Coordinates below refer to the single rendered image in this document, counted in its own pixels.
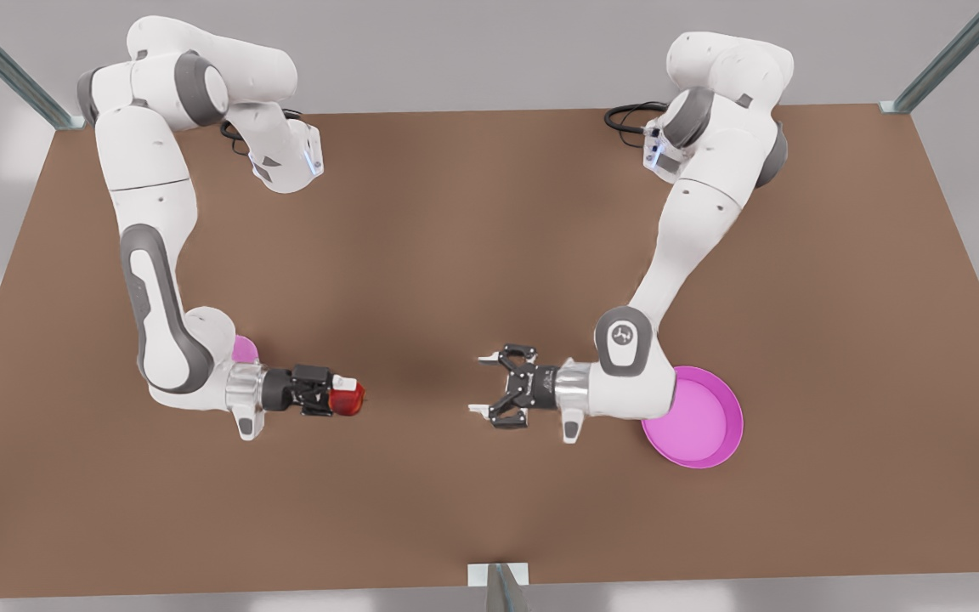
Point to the red apple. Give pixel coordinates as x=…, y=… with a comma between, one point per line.
x=348, y=401

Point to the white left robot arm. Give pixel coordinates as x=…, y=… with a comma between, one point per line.
x=693, y=221

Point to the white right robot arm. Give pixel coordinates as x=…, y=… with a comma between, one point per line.
x=149, y=187

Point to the pink bowl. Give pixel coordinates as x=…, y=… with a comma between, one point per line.
x=246, y=349

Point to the pink plate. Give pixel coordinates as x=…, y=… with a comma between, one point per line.
x=702, y=421

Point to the silver frame post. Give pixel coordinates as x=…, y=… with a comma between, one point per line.
x=5, y=64
x=500, y=588
x=948, y=55

